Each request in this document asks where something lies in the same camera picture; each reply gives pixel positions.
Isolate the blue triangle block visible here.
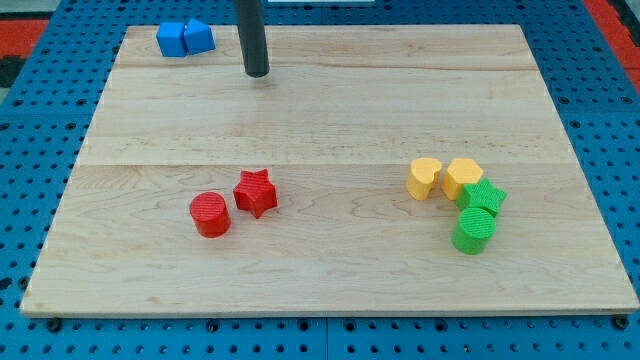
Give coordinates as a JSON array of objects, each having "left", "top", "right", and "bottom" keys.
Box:
[{"left": 184, "top": 19, "right": 216, "bottom": 55}]

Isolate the wooden board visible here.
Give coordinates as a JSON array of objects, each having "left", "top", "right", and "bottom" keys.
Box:
[{"left": 21, "top": 25, "right": 639, "bottom": 318}]

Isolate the red star block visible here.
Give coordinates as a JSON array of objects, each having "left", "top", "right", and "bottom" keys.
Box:
[{"left": 233, "top": 169, "right": 278, "bottom": 219}]

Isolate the yellow heart block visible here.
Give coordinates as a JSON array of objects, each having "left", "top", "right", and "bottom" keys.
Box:
[{"left": 405, "top": 158, "right": 442, "bottom": 201}]

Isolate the red cylinder block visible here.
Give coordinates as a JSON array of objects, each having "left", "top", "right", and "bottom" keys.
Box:
[{"left": 189, "top": 192, "right": 231, "bottom": 238}]

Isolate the yellow hexagon block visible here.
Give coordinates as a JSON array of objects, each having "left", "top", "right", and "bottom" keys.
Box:
[{"left": 440, "top": 158, "right": 484, "bottom": 201}]

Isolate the green cylinder block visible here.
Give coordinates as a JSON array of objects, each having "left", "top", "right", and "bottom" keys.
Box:
[{"left": 451, "top": 208, "right": 496, "bottom": 255}]

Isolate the green star block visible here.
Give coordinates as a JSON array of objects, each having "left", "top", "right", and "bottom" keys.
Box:
[{"left": 456, "top": 178, "right": 507, "bottom": 217}]

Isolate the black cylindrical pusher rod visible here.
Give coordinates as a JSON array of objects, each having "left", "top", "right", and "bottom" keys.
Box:
[{"left": 234, "top": 0, "right": 270, "bottom": 78}]

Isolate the blue cube block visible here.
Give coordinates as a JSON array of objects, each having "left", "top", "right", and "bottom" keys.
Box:
[{"left": 156, "top": 22, "right": 187, "bottom": 57}]

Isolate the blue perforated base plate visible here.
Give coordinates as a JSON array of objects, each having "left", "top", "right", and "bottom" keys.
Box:
[{"left": 1, "top": 0, "right": 639, "bottom": 359}]

